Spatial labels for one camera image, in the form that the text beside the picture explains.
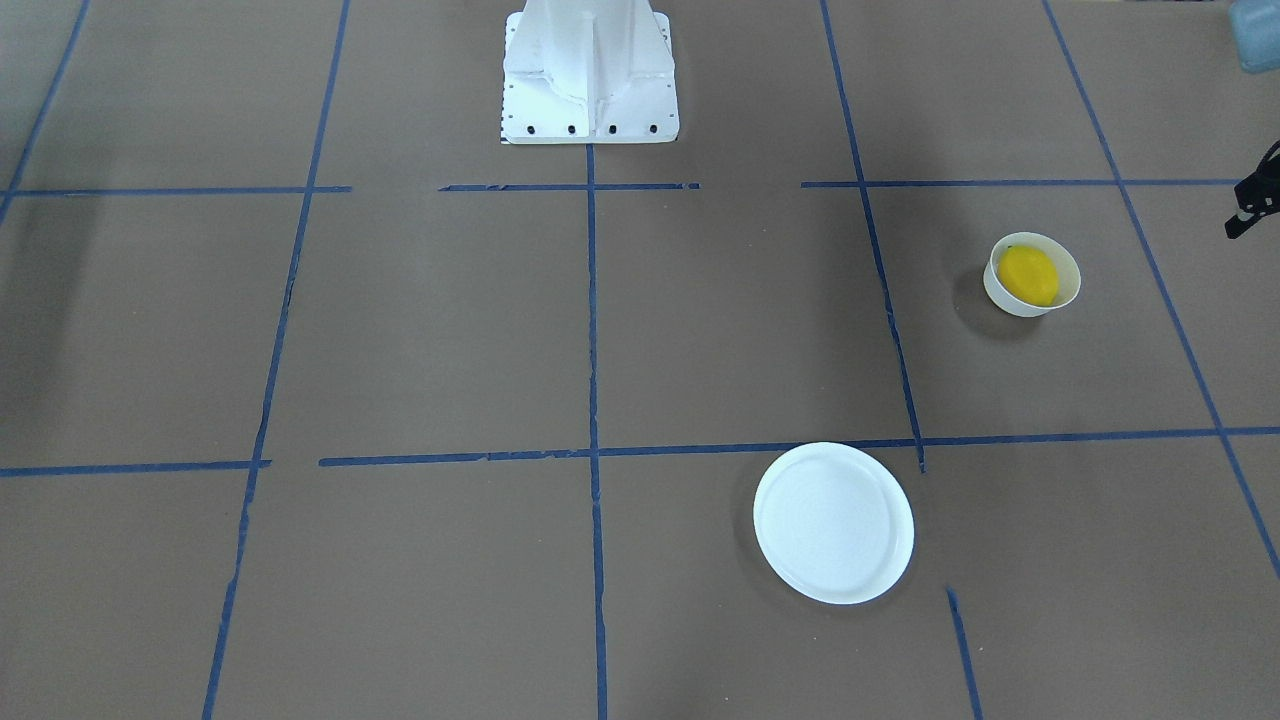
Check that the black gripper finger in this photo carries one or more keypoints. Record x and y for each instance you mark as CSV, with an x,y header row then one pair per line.
x,y
1256,197

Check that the yellow lemon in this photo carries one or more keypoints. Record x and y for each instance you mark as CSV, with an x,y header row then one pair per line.
x,y
1029,275

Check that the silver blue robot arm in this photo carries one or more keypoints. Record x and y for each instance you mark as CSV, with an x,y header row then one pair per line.
x,y
1255,28

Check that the white bowl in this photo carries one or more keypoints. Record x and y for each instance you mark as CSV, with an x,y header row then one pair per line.
x,y
1070,275

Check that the white round plate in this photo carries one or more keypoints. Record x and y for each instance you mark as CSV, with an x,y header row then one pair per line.
x,y
833,524

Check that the white pedestal column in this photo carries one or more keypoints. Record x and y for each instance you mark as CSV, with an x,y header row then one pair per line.
x,y
588,72

